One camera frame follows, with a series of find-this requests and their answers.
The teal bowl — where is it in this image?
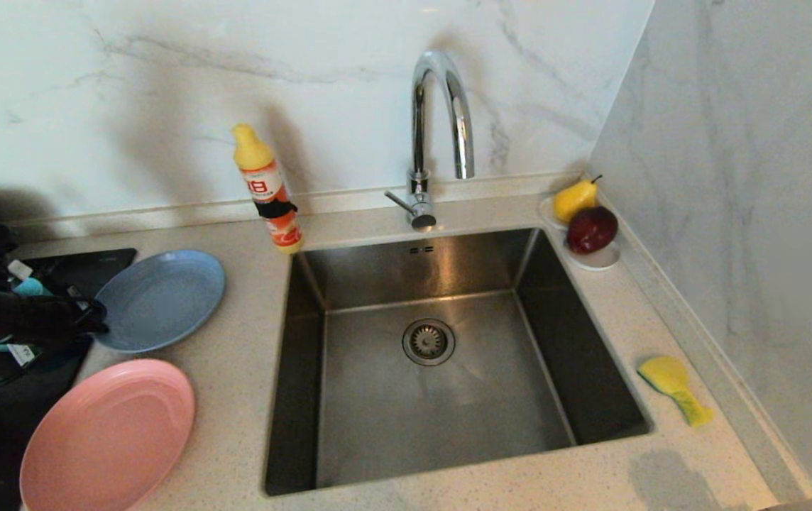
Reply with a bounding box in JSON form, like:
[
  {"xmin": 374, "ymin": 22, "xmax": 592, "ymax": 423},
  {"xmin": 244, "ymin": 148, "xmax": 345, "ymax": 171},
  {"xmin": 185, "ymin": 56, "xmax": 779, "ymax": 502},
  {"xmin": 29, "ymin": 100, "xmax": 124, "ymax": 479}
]
[{"xmin": 0, "ymin": 277, "xmax": 52, "ymax": 353}]

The blue plate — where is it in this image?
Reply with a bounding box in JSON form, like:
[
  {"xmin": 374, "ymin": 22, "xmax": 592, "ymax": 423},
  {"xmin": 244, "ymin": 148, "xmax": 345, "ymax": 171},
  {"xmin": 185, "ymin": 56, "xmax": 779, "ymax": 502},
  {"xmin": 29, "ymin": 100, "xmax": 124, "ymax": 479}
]
[{"xmin": 94, "ymin": 249, "xmax": 226, "ymax": 353}]

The large pink plate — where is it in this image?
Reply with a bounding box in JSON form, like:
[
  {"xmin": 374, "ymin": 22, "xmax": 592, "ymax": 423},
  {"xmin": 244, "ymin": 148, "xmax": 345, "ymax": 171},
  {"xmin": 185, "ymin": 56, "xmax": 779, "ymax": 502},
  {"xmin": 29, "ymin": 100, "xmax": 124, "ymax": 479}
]
[{"xmin": 20, "ymin": 358, "xmax": 196, "ymax": 511}]

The yellow-capped dish soap bottle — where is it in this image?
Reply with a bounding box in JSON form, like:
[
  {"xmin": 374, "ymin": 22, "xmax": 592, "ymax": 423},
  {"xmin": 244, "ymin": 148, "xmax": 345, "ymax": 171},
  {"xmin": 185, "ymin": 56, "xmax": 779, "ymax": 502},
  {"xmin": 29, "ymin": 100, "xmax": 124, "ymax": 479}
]
[{"xmin": 232, "ymin": 123, "xmax": 305, "ymax": 255}]

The chrome gooseneck faucet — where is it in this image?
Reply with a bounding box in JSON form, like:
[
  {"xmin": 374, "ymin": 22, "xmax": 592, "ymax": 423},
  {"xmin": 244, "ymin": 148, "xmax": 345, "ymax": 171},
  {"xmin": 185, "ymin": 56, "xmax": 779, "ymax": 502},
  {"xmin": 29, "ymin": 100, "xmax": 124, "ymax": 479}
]
[{"xmin": 385, "ymin": 50, "xmax": 476, "ymax": 233}]

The yellow fish-shaped sponge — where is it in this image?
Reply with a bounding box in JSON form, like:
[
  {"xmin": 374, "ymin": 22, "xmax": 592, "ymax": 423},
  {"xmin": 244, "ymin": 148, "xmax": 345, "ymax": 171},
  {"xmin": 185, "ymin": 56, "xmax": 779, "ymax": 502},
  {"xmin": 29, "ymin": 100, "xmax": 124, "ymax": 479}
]
[{"xmin": 637, "ymin": 356, "xmax": 715, "ymax": 428}]

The stainless steel sink basin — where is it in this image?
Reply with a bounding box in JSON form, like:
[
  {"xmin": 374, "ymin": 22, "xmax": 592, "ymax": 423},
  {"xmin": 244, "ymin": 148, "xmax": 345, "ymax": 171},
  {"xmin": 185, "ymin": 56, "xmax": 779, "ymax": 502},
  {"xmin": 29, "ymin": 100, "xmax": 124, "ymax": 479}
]
[{"xmin": 264, "ymin": 227, "xmax": 652, "ymax": 496}]

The black induction cooktop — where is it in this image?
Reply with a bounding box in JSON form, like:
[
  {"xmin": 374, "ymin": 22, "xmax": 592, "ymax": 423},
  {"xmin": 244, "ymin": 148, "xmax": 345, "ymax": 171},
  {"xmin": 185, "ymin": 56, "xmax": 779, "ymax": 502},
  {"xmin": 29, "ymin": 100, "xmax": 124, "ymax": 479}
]
[{"xmin": 0, "ymin": 248, "xmax": 138, "ymax": 511}]

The round metal drain strainer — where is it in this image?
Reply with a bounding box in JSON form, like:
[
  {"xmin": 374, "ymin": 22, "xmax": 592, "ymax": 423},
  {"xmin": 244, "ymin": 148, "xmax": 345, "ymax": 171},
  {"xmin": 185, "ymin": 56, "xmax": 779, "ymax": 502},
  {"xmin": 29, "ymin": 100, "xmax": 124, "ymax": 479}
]
[{"xmin": 402, "ymin": 319, "xmax": 456, "ymax": 367}]

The yellow pear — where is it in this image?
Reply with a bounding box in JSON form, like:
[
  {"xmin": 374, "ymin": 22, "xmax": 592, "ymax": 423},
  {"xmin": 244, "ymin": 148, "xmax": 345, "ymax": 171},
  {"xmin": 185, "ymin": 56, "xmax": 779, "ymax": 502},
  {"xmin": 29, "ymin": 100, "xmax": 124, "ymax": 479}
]
[{"xmin": 553, "ymin": 175, "xmax": 603, "ymax": 225}]

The dark red apple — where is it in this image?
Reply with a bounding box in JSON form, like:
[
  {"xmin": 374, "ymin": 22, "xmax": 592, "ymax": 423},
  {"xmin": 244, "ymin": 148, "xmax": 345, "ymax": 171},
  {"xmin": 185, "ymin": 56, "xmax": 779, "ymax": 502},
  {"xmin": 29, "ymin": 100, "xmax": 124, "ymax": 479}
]
[{"xmin": 566, "ymin": 207, "xmax": 618, "ymax": 256}]

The small white fruit dish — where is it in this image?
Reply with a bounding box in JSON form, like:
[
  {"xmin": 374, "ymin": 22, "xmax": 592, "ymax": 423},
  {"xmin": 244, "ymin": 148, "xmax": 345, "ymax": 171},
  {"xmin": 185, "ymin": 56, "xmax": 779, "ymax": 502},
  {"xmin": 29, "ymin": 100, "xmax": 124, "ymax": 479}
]
[{"xmin": 538, "ymin": 195, "xmax": 621, "ymax": 273}]

